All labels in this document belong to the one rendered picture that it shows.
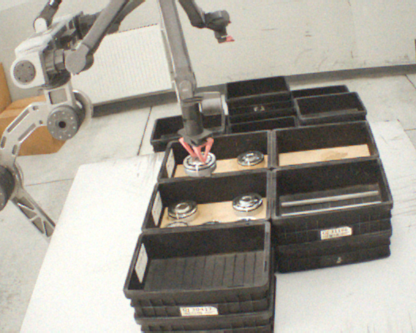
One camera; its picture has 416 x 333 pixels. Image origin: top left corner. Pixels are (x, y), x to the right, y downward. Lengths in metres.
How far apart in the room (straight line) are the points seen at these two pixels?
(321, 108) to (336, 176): 1.43
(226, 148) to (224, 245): 0.60
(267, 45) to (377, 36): 1.06
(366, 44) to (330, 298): 3.65
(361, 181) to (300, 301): 0.51
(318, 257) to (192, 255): 0.40
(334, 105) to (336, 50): 1.76
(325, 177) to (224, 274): 0.52
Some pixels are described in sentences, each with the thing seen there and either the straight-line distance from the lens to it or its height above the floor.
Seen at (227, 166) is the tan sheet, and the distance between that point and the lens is 2.26.
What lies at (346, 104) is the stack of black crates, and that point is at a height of 0.52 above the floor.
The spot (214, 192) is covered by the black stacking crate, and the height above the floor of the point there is 0.87.
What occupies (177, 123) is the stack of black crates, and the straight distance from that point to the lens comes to 3.40.
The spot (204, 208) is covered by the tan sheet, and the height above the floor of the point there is 0.83.
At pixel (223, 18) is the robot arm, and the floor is 1.32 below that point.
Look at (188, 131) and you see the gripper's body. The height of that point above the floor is 1.15.
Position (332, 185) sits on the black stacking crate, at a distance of 2.02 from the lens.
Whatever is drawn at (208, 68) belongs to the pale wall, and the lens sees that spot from 5.08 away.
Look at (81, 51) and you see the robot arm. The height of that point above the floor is 1.47.
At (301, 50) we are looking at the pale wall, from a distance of 5.06.
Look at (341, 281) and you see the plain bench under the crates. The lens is 1.82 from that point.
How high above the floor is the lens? 1.91
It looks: 28 degrees down
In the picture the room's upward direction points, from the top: 12 degrees counter-clockwise
